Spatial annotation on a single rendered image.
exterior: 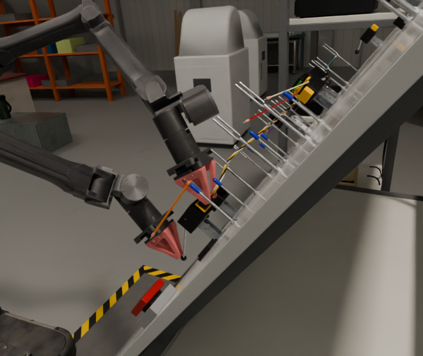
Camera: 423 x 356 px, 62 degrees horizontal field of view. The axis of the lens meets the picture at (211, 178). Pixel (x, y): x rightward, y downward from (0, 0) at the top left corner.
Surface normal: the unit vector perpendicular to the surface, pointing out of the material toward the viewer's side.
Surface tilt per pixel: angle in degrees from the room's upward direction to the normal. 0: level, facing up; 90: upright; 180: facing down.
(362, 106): 90
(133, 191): 54
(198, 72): 90
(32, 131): 90
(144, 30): 90
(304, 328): 0
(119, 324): 0
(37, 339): 0
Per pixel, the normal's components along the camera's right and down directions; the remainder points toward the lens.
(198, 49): -0.37, 0.11
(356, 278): -0.07, -0.90
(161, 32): -0.36, 0.43
